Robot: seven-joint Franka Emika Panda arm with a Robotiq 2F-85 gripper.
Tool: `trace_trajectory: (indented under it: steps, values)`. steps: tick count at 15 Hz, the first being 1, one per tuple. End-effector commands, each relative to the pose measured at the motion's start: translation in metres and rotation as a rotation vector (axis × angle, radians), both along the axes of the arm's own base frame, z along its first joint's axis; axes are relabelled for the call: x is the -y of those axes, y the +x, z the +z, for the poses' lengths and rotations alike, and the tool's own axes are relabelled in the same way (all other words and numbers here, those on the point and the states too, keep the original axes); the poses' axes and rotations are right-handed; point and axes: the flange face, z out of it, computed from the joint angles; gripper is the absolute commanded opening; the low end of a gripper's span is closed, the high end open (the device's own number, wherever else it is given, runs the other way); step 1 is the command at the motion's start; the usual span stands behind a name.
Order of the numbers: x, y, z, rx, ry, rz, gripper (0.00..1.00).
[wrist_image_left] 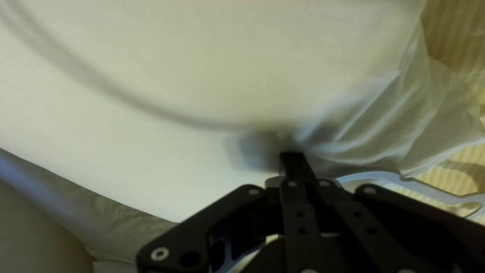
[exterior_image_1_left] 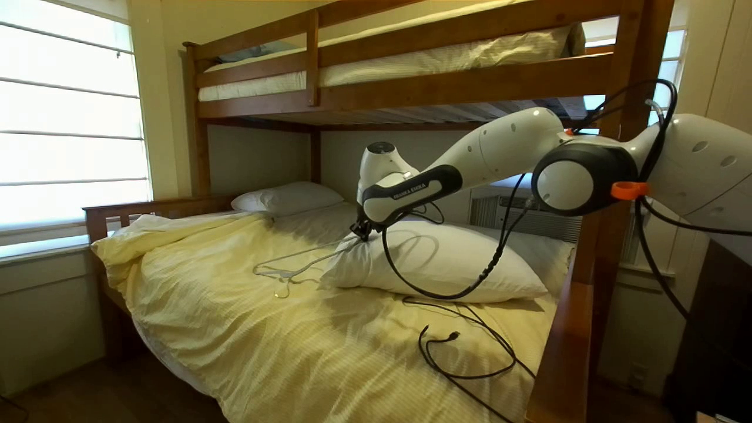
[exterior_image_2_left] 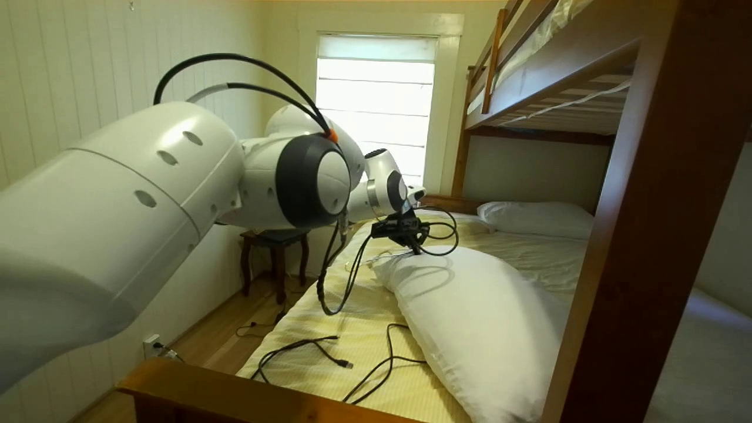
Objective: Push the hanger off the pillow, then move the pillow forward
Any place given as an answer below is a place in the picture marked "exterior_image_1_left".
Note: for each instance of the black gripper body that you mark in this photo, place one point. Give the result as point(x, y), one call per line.
point(369, 222)

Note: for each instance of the large white pillow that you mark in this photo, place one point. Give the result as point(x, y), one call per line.
point(447, 270)

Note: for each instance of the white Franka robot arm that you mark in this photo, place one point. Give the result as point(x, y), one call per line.
point(501, 148)

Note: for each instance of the small white pillow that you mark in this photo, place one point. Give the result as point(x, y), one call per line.
point(286, 199)

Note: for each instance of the grey bed sheet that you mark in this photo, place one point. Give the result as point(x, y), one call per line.
point(313, 219)

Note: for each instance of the grey window air conditioner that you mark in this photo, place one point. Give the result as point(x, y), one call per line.
point(508, 213)

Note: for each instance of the yellow duvet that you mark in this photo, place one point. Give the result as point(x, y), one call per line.
point(259, 336)

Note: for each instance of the cream bunk mattress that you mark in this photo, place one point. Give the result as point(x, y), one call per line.
point(408, 63)

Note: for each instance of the white window blinds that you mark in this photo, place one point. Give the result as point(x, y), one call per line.
point(71, 119)

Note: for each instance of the bright window behind bed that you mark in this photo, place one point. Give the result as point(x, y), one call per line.
point(671, 61)

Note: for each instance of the dark wooden cabinet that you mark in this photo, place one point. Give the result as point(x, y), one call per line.
point(718, 336)

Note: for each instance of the wooden bunk bed frame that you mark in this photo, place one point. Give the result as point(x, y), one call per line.
point(392, 90)

